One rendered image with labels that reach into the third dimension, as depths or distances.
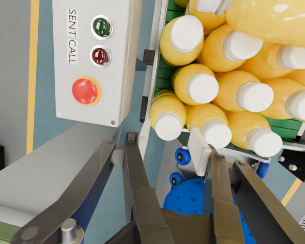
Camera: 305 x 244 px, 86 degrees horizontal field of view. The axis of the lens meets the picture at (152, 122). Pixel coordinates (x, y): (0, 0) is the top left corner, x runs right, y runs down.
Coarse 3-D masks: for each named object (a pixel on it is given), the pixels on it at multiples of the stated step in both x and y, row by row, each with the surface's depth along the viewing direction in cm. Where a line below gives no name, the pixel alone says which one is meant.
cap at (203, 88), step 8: (192, 80) 22; (200, 80) 22; (208, 80) 21; (192, 88) 22; (200, 88) 22; (208, 88) 22; (216, 88) 22; (192, 96) 22; (200, 96) 22; (208, 96) 22
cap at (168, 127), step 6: (168, 114) 24; (162, 120) 24; (168, 120) 23; (174, 120) 23; (156, 126) 24; (162, 126) 24; (168, 126) 24; (174, 126) 24; (180, 126) 24; (156, 132) 24; (162, 132) 24; (168, 132) 24; (174, 132) 24; (180, 132) 24; (162, 138) 24; (168, 138) 24; (174, 138) 24
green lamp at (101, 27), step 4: (96, 20) 20; (100, 20) 20; (104, 20) 20; (92, 24) 20; (96, 24) 20; (100, 24) 20; (104, 24) 20; (108, 24) 20; (92, 28) 21; (96, 28) 20; (100, 28) 20; (104, 28) 20; (108, 28) 21; (96, 32) 20; (100, 32) 20; (104, 32) 20; (108, 32) 21; (100, 36) 21; (104, 36) 21
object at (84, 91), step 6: (84, 78) 23; (78, 84) 22; (84, 84) 22; (90, 84) 22; (72, 90) 23; (78, 90) 23; (84, 90) 23; (90, 90) 23; (96, 90) 23; (78, 96) 23; (84, 96) 23; (90, 96) 23; (96, 96) 23; (84, 102) 23; (90, 102) 23
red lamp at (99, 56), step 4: (96, 48) 21; (100, 48) 21; (92, 52) 21; (96, 52) 21; (100, 52) 21; (104, 52) 21; (92, 56) 21; (96, 56) 21; (100, 56) 21; (104, 56) 21; (96, 60) 21; (100, 60) 21; (104, 60) 21; (100, 64) 22
